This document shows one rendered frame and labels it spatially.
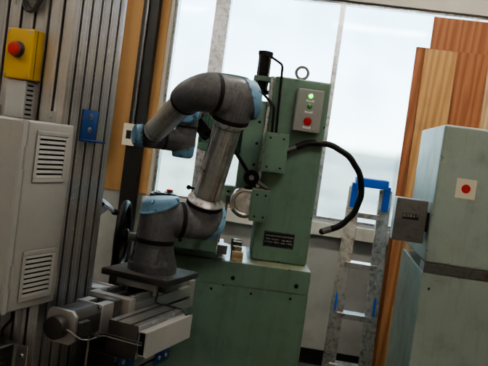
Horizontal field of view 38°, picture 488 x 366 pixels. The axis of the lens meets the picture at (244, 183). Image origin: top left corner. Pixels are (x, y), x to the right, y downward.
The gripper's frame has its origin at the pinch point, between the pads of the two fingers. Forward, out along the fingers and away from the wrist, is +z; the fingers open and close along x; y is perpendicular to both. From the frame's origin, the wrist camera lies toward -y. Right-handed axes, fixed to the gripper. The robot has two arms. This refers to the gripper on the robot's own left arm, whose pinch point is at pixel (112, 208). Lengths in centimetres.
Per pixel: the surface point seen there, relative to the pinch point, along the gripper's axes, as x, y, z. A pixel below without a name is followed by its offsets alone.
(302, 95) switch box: 23, -82, 32
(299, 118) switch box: 23, -75, 37
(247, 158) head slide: 13, -50, 31
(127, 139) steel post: -128, -16, -29
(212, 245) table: 37, -18, 39
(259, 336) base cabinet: 27, 0, 75
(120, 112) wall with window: -138, -25, -42
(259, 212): 26, -37, 46
